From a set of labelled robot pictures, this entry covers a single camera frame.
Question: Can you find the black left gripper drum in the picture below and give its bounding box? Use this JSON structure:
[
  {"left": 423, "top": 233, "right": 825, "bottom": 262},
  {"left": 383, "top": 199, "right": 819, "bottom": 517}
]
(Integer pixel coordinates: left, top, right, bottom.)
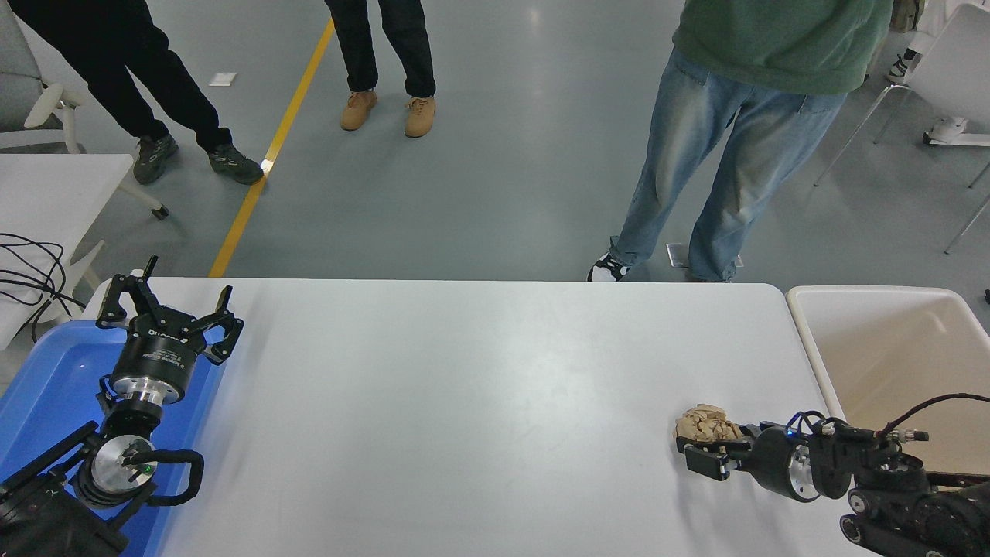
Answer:
[{"left": 112, "top": 325, "right": 203, "bottom": 388}]

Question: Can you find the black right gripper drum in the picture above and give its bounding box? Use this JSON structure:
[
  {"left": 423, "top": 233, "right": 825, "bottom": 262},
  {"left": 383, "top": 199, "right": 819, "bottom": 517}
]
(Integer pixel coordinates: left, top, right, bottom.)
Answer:
[{"left": 749, "top": 425, "right": 801, "bottom": 500}]

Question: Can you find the tan paper ball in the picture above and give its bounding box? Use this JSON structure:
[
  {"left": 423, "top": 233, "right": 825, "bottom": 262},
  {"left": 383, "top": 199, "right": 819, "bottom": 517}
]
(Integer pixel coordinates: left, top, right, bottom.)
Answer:
[{"left": 675, "top": 404, "right": 748, "bottom": 446}]

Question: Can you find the blue plastic tray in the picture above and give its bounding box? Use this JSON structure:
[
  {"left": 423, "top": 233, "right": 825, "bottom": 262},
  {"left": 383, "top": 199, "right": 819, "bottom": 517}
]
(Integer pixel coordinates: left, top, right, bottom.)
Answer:
[{"left": 0, "top": 321, "right": 229, "bottom": 557}]

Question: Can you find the white side table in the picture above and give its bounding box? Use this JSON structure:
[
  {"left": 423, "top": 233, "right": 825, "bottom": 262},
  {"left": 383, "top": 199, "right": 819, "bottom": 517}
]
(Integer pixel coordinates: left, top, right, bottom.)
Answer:
[{"left": 0, "top": 153, "right": 169, "bottom": 349}]

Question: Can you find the large pale plastic bin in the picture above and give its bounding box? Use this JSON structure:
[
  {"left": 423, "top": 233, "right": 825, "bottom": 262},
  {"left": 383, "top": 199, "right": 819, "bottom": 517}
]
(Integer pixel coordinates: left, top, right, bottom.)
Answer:
[{"left": 785, "top": 285, "right": 990, "bottom": 557}]

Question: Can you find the person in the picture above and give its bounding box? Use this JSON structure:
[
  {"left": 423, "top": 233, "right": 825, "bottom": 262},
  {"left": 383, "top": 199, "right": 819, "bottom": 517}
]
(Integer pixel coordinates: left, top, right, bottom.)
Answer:
[
  {"left": 585, "top": 0, "right": 896, "bottom": 283},
  {"left": 886, "top": 48, "right": 921, "bottom": 85},
  {"left": 323, "top": 0, "right": 438, "bottom": 139},
  {"left": 8, "top": 0, "right": 265, "bottom": 186}
]

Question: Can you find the grey white office chair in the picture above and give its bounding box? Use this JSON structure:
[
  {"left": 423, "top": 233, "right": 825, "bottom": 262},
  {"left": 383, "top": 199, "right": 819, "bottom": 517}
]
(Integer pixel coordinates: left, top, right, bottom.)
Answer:
[{"left": 0, "top": 0, "right": 86, "bottom": 154}]

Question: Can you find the white chair base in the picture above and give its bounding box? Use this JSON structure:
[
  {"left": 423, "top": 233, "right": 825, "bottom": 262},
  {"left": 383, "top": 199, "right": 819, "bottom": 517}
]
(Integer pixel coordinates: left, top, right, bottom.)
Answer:
[{"left": 923, "top": 116, "right": 990, "bottom": 148}]

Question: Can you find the white chair with metal legs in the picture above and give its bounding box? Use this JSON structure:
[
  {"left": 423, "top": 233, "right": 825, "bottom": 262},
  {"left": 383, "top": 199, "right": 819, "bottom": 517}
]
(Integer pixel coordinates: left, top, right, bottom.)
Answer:
[{"left": 814, "top": 4, "right": 990, "bottom": 255}]

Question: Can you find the beige garment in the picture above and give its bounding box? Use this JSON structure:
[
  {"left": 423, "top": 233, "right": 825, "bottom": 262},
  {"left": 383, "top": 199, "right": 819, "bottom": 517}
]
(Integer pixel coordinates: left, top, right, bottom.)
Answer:
[{"left": 889, "top": 0, "right": 927, "bottom": 33}]

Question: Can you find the black cable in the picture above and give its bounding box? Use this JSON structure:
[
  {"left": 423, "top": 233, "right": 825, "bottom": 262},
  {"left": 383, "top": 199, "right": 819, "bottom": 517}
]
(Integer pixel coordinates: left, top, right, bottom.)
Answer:
[{"left": 0, "top": 234, "right": 87, "bottom": 345}]

